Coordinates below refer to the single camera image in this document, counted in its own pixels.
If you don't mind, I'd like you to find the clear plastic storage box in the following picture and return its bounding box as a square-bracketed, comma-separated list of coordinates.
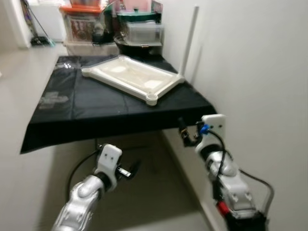
[124, 21, 163, 44]

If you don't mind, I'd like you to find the colourful printed carton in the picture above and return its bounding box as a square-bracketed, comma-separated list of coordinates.
[151, 0, 164, 16]

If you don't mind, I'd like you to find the beige cloth-covered bench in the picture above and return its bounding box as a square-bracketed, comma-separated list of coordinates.
[62, 40, 119, 56]

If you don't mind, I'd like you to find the silver robot leg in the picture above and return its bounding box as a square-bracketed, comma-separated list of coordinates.
[225, 211, 269, 231]

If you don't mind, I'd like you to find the black coiled hose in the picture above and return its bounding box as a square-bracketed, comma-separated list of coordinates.
[29, 36, 49, 48]

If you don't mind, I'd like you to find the black wok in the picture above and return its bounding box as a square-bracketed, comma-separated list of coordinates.
[114, 38, 162, 56]

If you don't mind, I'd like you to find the clear tape strip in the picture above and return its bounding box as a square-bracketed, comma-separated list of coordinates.
[54, 62, 81, 71]

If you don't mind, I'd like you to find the black tablecloth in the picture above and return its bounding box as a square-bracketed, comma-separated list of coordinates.
[20, 54, 218, 155]

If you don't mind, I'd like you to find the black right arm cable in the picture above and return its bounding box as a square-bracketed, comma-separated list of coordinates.
[201, 125, 275, 213]

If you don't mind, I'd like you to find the mop with green head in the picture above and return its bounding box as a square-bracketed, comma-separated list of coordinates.
[19, 0, 55, 48]

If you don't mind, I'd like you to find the clear storage box orange lid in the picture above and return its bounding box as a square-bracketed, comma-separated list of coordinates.
[60, 3, 105, 44]

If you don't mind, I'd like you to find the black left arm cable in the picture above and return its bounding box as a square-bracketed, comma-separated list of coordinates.
[66, 150, 100, 199]

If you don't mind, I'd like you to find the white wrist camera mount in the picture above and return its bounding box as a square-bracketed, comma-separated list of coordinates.
[93, 143, 124, 182]
[199, 114, 227, 146]

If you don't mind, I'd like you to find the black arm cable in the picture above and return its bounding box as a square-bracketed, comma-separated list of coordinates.
[66, 150, 100, 199]
[201, 125, 275, 213]

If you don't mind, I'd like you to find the stainless steel pot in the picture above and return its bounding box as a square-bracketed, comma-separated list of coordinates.
[70, 0, 103, 7]

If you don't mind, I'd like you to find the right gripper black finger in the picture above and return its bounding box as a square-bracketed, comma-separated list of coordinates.
[178, 117, 190, 145]

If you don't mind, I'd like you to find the black shiny bag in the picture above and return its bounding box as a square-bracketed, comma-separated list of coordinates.
[93, 13, 117, 47]

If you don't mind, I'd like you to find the white cabinet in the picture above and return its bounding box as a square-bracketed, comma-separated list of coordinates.
[28, 1, 64, 42]

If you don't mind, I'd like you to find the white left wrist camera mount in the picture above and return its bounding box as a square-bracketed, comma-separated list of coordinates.
[93, 143, 124, 182]

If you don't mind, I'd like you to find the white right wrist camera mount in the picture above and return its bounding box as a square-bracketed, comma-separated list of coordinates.
[199, 114, 227, 146]

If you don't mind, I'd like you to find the white plastic children table top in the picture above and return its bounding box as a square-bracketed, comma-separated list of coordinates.
[80, 54, 186, 107]

